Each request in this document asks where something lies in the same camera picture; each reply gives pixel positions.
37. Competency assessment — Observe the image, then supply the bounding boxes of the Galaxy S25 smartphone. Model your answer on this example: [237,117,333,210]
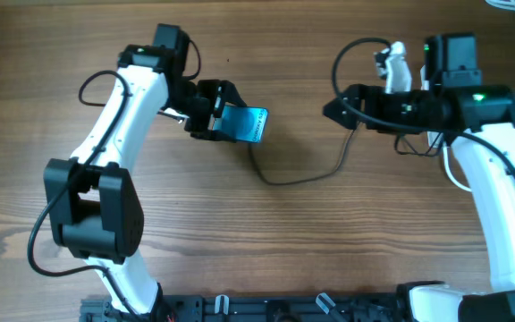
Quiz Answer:
[213,106,269,143]

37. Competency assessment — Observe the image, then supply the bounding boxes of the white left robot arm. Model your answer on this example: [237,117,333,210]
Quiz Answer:
[38,24,245,321]

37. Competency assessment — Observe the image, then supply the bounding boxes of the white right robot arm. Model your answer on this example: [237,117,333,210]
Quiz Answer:
[323,33,515,321]

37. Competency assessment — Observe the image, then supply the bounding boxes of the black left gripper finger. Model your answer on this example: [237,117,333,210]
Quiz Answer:
[190,130,236,143]
[215,80,247,107]

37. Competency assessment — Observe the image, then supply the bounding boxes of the black USB charging cable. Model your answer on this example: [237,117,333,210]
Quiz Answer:
[247,127,358,187]

